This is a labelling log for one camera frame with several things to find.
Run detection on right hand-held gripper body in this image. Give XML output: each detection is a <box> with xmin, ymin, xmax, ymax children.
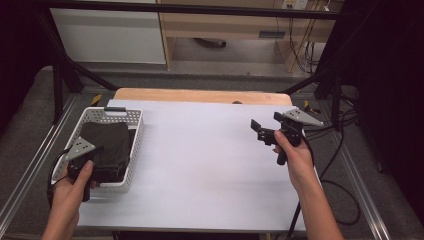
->
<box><xmin>257</xmin><ymin>108</ymin><xmax>325</xmax><ymax>167</ymax></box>

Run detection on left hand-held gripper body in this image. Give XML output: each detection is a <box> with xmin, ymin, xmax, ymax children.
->
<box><xmin>64</xmin><ymin>136</ymin><xmax>101</xmax><ymax>203</ymax></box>

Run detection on dark cloth garment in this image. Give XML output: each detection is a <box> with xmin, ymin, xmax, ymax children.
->
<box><xmin>79</xmin><ymin>121</ymin><xmax>137</xmax><ymax>184</ymax></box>

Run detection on white perforated plastic basket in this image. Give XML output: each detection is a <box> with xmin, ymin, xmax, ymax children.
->
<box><xmin>49</xmin><ymin>106</ymin><xmax>145</xmax><ymax>194</ymax></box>

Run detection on person's right hand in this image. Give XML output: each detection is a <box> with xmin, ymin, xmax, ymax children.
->
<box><xmin>272</xmin><ymin>129</ymin><xmax>316</xmax><ymax>189</ymax></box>

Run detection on person's left hand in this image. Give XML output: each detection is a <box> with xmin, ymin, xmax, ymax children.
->
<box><xmin>50</xmin><ymin>160</ymin><xmax>98</xmax><ymax>219</ymax></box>

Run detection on black metal stand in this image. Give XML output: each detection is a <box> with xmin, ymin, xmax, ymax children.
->
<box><xmin>33</xmin><ymin>9</ymin><xmax>120</xmax><ymax>125</ymax></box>
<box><xmin>281</xmin><ymin>64</ymin><xmax>345</xmax><ymax>132</ymax></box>

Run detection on white board table cover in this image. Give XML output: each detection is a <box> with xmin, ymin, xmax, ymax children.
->
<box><xmin>77</xmin><ymin>99</ymin><xmax>323</xmax><ymax>233</ymax></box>

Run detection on wooden desk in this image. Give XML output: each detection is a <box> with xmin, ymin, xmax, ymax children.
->
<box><xmin>156</xmin><ymin>0</ymin><xmax>344</xmax><ymax>73</ymax></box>

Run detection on white power strip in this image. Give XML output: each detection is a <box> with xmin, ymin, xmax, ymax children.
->
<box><xmin>281</xmin><ymin>0</ymin><xmax>310</xmax><ymax>11</ymax></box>

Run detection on white cabinet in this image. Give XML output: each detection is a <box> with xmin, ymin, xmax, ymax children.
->
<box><xmin>49</xmin><ymin>0</ymin><xmax>167</xmax><ymax>65</ymax></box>

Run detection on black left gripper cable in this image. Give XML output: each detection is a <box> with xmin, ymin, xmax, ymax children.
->
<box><xmin>46</xmin><ymin>148</ymin><xmax>71</xmax><ymax>210</ymax></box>

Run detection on aluminium rail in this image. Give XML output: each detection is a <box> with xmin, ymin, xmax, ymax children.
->
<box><xmin>0</xmin><ymin>94</ymin><xmax>80</xmax><ymax>231</ymax></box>
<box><xmin>328</xmin><ymin>131</ymin><xmax>392</xmax><ymax>240</ymax></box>

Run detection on hanging desk cables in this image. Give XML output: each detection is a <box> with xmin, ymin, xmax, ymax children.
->
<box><xmin>287</xmin><ymin>0</ymin><xmax>331</xmax><ymax>75</ymax></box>

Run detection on black floor cables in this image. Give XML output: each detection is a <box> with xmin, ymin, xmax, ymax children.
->
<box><xmin>301</xmin><ymin>94</ymin><xmax>363</xmax><ymax>226</ymax></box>

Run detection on black horizontal frame bar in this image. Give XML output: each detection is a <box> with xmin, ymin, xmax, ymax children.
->
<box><xmin>33</xmin><ymin>0</ymin><xmax>338</xmax><ymax>20</ymax></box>

